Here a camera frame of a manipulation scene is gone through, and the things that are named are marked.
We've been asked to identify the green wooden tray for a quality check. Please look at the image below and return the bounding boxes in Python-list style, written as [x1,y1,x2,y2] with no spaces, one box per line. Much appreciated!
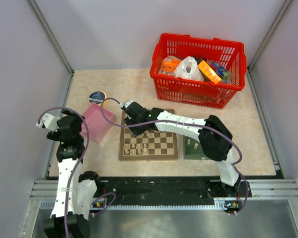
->
[183,136,210,160]

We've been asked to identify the wooden chess board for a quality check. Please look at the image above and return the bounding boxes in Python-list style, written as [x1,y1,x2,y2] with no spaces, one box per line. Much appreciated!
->
[118,109,179,162]

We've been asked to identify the orange box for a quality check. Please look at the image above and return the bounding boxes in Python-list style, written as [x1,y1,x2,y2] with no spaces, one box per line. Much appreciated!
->
[198,60,222,84]

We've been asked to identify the yellow tape roll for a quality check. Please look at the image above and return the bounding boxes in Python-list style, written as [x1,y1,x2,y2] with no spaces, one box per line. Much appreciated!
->
[88,91,107,106]

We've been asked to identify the red plastic basket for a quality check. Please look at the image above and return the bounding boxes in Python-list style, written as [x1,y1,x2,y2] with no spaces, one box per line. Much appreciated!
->
[150,33,247,109]

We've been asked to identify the blue packaged item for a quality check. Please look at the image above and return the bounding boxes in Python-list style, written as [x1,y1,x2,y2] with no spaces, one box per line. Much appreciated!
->
[211,62,231,80]

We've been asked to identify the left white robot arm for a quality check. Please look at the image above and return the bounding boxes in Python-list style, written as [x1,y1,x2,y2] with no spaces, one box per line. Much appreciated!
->
[37,108,103,238]

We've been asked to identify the white plastic bag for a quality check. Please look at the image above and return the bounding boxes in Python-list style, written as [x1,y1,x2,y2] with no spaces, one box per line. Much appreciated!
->
[174,56,204,82]

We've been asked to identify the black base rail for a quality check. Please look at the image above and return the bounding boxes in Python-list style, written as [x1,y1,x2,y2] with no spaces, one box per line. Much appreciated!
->
[93,176,247,206]

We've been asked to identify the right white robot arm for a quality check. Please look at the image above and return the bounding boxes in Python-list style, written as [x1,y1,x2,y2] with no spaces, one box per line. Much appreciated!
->
[120,101,240,196]

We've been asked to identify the pink open box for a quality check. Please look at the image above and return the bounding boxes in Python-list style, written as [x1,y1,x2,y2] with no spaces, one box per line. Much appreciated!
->
[82,103,112,144]

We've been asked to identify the orange printed carton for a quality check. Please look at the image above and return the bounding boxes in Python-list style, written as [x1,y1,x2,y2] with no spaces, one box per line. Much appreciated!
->
[159,56,181,77]

